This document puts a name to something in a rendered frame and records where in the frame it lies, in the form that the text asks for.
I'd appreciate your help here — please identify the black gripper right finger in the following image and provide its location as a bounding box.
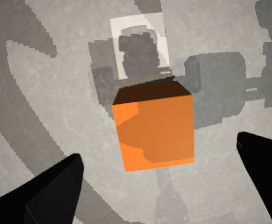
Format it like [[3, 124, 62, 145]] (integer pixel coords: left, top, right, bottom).
[[236, 131, 272, 218]]

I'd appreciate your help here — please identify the orange block with dark square mark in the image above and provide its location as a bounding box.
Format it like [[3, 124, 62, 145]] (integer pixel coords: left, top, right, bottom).
[[112, 80, 195, 172]]

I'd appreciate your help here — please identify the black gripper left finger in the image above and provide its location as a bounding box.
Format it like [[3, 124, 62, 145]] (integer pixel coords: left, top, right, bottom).
[[0, 153, 84, 224]]

